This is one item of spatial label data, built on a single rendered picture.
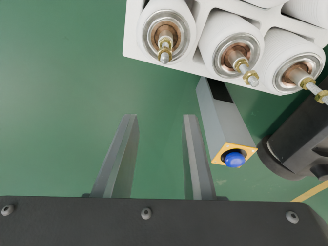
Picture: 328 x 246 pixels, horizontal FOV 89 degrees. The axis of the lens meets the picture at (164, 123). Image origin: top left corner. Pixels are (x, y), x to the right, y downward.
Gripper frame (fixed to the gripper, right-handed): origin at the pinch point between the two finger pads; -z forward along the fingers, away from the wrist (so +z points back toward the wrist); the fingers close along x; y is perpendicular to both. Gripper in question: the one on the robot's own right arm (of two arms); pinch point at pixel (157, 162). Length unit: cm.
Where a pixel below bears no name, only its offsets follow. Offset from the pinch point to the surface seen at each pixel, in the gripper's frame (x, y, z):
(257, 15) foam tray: -16.1, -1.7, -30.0
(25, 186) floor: 98, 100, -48
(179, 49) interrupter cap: -2.2, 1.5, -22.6
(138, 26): 4.1, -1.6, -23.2
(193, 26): -4.1, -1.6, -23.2
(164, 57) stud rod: 0.0, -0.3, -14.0
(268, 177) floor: -60, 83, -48
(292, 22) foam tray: -22.7, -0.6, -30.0
